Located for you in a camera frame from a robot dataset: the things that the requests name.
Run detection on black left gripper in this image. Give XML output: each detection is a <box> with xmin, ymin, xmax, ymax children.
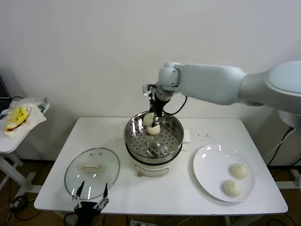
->
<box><xmin>71</xmin><ymin>180</ymin><xmax>109</xmax><ymax>226</ymax></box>

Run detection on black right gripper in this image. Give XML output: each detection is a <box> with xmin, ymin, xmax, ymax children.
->
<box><xmin>149</xmin><ymin>96</ymin><xmax>170</xmax><ymax>127</ymax></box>

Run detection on glass lid with cream handle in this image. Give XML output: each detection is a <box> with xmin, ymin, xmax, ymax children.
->
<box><xmin>64</xmin><ymin>147</ymin><xmax>120</xmax><ymax>201</ymax></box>

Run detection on stainless steel steamer basket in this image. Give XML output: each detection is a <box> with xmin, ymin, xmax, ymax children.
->
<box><xmin>124</xmin><ymin>110</ymin><xmax>184</xmax><ymax>163</ymax></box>

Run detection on white electric cooker pot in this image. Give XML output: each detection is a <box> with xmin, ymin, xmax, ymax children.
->
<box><xmin>117</xmin><ymin>124</ymin><xmax>192</xmax><ymax>177</ymax></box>

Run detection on white round plate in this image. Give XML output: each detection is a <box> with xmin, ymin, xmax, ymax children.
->
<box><xmin>193</xmin><ymin>143</ymin><xmax>256</xmax><ymax>203</ymax></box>

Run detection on white side table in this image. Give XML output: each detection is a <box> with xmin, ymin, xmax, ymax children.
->
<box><xmin>0</xmin><ymin>103</ymin><xmax>51</xmax><ymax>196</ymax></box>

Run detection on teal printed packet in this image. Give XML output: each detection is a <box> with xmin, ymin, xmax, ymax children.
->
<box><xmin>37</xmin><ymin>96</ymin><xmax>51</xmax><ymax>113</ymax></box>

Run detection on plastic bag with yellow wrapper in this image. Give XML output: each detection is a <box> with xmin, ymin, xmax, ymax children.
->
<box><xmin>0</xmin><ymin>97</ymin><xmax>48</xmax><ymax>139</ymax></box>

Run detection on black monitor screen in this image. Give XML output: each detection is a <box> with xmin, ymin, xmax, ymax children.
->
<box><xmin>0</xmin><ymin>75</ymin><xmax>12</xmax><ymax>110</ymax></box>

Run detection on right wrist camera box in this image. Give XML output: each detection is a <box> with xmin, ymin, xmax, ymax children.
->
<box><xmin>142</xmin><ymin>83</ymin><xmax>158</xmax><ymax>97</ymax></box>

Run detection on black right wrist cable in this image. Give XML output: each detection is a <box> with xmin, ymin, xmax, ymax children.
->
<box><xmin>162</xmin><ymin>95</ymin><xmax>188</xmax><ymax>116</ymax></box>

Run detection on black floor cable loop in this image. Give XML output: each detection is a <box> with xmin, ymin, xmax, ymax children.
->
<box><xmin>10</xmin><ymin>195</ymin><xmax>36</xmax><ymax>215</ymax></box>

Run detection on black hanging power cable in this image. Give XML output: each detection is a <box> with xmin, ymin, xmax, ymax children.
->
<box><xmin>268</xmin><ymin>128</ymin><xmax>297</xmax><ymax>165</ymax></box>

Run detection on white rack base frame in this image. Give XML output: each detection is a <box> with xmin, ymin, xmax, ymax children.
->
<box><xmin>272</xmin><ymin>168</ymin><xmax>301</xmax><ymax>190</ymax></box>

